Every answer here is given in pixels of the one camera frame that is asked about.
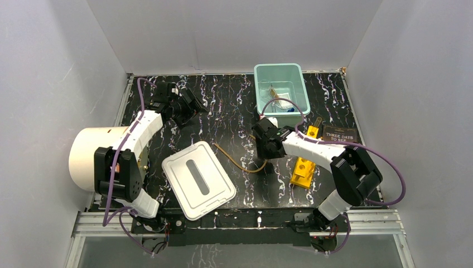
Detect tan rubber tube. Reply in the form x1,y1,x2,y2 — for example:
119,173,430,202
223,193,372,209
212,142,268,174

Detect tan bottle brush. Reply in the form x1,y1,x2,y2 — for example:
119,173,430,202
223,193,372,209
268,84,281,108

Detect clear glass test tube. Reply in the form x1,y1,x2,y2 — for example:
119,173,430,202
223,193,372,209
313,117,323,128

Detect white bin lid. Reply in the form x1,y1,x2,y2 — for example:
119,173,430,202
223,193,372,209
162,141,236,221

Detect small white packet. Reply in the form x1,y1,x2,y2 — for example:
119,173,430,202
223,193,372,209
276,95,293,110

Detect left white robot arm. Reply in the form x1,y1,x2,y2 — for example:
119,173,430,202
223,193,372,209
93,78,206,232

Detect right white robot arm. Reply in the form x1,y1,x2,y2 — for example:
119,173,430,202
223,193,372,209
252,118,383,231

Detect yellow test tube rack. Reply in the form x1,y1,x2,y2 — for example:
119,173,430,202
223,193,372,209
289,125,321,190

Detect teal plastic bin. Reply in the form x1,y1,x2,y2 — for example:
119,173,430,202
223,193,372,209
254,63,311,127

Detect dark book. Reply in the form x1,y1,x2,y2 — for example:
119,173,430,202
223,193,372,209
322,125,359,143

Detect white and orange cylinder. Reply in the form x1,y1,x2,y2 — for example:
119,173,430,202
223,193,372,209
69,126,127,192

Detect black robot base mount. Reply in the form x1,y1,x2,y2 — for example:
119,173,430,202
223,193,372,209
132,207,347,249

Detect aluminium frame rail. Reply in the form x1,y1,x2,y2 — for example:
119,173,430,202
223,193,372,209
72,209,405,237

